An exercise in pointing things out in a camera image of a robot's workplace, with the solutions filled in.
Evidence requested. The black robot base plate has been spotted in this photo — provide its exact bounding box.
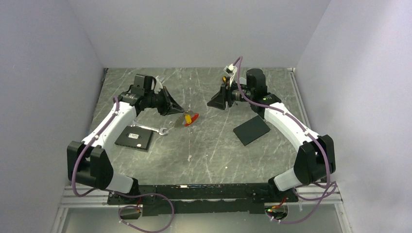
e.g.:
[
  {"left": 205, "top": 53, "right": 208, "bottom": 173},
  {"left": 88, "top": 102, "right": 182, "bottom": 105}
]
[{"left": 107, "top": 183, "right": 298, "bottom": 216}]

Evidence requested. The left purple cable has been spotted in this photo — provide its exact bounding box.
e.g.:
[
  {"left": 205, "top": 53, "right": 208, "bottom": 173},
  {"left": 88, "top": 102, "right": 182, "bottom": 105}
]
[{"left": 70, "top": 96, "right": 175, "bottom": 233}]

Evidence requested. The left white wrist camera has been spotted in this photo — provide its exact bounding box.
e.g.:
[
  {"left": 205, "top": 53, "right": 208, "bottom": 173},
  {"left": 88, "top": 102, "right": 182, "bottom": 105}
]
[{"left": 154, "top": 76, "right": 165, "bottom": 93}]

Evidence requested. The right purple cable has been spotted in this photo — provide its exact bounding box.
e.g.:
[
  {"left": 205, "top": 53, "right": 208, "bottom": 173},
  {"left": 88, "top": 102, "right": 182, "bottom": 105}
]
[{"left": 232, "top": 56, "right": 337, "bottom": 225}]

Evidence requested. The purple cable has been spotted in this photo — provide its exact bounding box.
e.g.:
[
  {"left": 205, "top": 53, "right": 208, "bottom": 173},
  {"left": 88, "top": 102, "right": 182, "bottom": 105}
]
[
  {"left": 70, "top": 96, "right": 175, "bottom": 233},
  {"left": 232, "top": 56, "right": 337, "bottom": 225}
]

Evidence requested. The aluminium frame rail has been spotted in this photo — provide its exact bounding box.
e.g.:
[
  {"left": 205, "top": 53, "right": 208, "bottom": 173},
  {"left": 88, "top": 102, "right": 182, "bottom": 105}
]
[{"left": 59, "top": 185, "right": 109, "bottom": 208}]

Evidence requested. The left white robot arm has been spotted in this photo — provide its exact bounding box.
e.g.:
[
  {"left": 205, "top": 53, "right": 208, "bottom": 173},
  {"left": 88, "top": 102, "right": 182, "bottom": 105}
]
[{"left": 67, "top": 74, "right": 185, "bottom": 204}]

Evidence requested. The black box with label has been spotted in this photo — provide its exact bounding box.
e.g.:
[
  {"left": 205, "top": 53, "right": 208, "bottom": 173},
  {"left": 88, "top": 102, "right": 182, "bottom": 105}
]
[{"left": 115, "top": 126, "right": 153, "bottom": 152}]

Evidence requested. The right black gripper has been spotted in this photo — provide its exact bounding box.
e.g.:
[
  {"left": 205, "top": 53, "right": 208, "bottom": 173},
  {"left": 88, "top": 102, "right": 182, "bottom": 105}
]
[{"left": 207, "top": 78, "right": 253, "bottom": 111}]

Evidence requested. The black flat rectangular pad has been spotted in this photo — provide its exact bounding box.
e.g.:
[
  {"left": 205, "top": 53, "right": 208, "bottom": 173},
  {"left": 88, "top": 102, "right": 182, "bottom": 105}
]
[{"left": 233, "top": 116, "right": 271, "bottom": 146}]

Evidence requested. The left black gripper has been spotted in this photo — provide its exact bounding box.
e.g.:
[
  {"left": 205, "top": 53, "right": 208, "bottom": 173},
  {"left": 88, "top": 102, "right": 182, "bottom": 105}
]
[{"left": 145, "top": 86, "right": 185, "bottom": 117}]

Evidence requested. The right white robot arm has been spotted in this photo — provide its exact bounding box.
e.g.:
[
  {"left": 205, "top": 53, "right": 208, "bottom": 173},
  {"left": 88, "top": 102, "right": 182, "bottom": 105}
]
[{"left": 207, "top": 65, "right": 336, "bottom": 201}]

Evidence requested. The silver open-end wrench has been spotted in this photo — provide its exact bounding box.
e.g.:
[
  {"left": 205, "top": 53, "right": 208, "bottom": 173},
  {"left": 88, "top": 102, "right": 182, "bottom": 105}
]
[{"left": 128, "top": 120, "right": 169, "bottom": 135}]

